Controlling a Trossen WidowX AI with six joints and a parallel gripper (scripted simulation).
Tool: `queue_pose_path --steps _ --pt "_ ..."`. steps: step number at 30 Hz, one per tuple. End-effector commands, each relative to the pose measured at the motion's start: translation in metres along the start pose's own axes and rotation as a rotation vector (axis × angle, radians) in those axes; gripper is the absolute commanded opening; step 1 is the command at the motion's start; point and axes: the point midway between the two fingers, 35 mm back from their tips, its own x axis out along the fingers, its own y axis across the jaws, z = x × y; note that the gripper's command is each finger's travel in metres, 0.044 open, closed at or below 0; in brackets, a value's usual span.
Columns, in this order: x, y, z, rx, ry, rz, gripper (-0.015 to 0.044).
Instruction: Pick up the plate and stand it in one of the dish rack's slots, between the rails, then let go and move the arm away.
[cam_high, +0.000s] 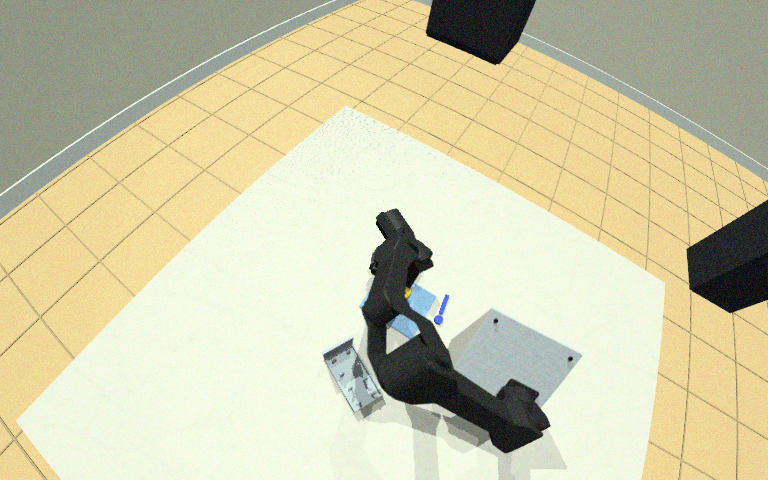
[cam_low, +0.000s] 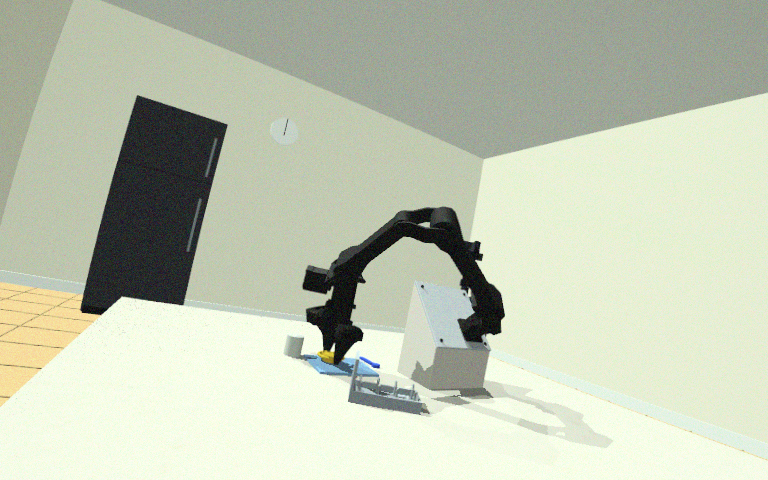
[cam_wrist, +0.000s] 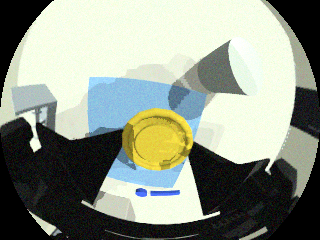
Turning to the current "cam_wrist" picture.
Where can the yellow plate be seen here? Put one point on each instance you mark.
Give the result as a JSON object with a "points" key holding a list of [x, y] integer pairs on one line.
{"points": [[157, 139]]}

